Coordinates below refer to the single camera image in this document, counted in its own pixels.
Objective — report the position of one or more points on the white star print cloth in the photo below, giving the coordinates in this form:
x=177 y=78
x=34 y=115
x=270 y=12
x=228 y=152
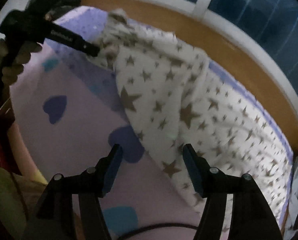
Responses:
x=189 y=92

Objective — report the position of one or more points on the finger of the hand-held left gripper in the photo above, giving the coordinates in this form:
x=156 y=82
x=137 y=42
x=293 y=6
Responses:
x=71 y=38

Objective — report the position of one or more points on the purple dotted bed sheet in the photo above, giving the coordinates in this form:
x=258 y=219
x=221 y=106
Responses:
x=76 y=135

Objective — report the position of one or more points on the person's left hand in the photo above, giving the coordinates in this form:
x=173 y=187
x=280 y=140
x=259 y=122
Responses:
x=20 y=58

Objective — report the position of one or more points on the window with white frame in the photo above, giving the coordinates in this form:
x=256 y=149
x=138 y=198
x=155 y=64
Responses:
x=251 y=5

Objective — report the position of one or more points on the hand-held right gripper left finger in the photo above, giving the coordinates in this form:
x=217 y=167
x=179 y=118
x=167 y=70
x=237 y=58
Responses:
x=112 y=170

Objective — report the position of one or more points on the wooden bed frame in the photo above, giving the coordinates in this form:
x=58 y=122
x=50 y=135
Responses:
x=214 y=37

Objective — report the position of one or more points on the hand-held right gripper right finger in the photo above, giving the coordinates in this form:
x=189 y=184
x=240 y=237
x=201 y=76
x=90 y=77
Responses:
x=194 y=170

